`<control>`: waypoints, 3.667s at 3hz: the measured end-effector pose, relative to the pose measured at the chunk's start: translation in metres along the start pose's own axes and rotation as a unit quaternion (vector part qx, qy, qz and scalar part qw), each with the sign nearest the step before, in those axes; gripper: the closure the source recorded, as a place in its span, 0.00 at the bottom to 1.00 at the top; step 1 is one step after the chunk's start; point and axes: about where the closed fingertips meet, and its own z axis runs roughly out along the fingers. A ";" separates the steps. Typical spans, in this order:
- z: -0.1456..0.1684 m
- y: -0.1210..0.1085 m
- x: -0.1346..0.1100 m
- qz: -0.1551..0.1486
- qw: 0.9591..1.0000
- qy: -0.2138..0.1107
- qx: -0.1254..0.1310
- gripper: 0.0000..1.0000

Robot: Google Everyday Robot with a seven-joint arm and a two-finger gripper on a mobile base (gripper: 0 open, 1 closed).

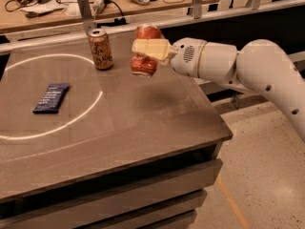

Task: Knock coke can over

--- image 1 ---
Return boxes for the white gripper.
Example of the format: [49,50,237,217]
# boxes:
[132,37,207,77]

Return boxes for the red coke can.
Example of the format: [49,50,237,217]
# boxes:
[131,24,162,77]

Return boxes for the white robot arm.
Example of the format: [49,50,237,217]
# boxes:
[132,38,305,140]

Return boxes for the tan sparkling water can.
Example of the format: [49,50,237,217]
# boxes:
[89,29,113,70]

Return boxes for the dark blue snack bar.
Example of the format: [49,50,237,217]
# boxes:
[32,83,70,115]

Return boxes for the grey cabinet drawers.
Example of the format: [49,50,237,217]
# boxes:
[1,145,222,229]

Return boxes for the metal railing bar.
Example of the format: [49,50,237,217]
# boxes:
[0,0,305,54]

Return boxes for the grey metal bracket post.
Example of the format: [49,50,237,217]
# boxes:
[77,0,94,34]

